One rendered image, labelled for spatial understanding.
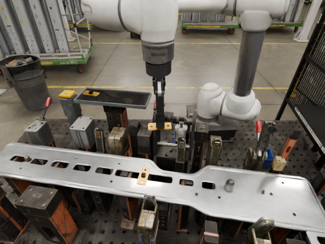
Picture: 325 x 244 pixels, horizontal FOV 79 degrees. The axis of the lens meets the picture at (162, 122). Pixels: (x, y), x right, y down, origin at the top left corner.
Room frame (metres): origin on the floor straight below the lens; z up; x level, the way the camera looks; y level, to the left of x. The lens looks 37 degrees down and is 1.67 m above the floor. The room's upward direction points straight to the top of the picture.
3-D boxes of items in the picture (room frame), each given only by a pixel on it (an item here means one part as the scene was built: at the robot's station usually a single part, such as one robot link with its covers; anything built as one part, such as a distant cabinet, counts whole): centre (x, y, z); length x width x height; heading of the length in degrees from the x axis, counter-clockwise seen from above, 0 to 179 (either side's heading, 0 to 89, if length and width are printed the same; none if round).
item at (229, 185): (0.45, -0.26, 1.02); 0.03 x 0.03 x 0.07
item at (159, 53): (0.55, 0.01, 1.50); 0.09 x 0.09 x 0.06
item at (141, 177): (0.51, 0.08, 1.01); 0.08 x 0.04 x 0.01; 170
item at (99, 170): (0.54, 0.29, 0.84); 0.13 x 0.11 x 0.29; 170
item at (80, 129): (0.72, 0.37, 0.90); 0.13 x 0.10 x 0.41; 170
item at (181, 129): (0.69, -0.05, 0.94); 0.18 x 0.13 x 0.49; 80
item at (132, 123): (0.73, 0.14, 0.90); 0.05 x 0.05 x 0.40; 80
